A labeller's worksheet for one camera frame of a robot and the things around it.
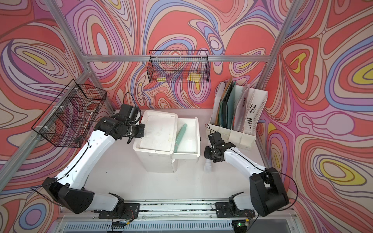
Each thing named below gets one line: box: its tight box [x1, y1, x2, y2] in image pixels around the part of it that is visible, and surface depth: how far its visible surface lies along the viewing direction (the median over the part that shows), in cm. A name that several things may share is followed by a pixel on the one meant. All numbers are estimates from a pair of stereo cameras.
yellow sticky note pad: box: [186, 71, 203, 83], surface depth 92 cm
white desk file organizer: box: [205, 82, 269, 150], surface depth 98 cm
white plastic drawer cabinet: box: [132, 109, 201, 174], surface depth 78 cm
